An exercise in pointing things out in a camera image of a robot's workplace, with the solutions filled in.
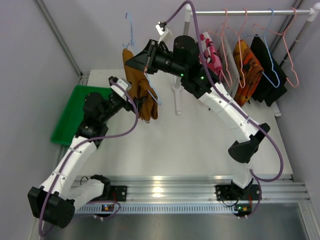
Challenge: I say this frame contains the brown trousers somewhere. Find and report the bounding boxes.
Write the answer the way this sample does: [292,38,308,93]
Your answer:
[122,48,158,123]

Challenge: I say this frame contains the light blue wire hanger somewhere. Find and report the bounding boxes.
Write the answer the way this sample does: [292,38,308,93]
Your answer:
[122,12,162,106]

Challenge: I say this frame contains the pink camouflage trousers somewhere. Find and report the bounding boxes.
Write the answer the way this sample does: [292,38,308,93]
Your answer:
[200,32,223,81]

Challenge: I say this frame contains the grey trousers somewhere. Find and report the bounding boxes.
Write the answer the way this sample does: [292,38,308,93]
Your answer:
[217,35,240,98]

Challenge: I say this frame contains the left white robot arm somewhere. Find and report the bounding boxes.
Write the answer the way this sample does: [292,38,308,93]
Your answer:
[27,90,147,229]

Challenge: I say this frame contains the orange camouflage trousers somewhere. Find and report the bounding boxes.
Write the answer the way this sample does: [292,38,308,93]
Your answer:
[233,40,264,107]

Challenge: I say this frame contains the black trousers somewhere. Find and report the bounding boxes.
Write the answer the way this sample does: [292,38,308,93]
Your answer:
[250,36,288,107]

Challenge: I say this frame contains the green plastic tray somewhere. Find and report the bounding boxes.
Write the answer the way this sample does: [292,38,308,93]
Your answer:
[51,85,111,146]

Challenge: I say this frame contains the white clothes rack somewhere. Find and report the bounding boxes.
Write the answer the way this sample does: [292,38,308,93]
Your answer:
[172,3,320,117]

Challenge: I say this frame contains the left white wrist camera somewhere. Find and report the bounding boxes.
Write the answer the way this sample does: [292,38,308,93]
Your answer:
[108,76,132,101]

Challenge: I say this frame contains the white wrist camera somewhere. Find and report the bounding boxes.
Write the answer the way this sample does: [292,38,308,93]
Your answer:
[155,21,173,45]
[108,76,132,101]

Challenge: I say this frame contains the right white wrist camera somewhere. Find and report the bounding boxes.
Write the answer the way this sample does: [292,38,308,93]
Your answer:
[155,21,173,45]

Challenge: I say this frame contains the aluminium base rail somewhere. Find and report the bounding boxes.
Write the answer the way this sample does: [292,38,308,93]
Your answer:
[75,175,311,217]

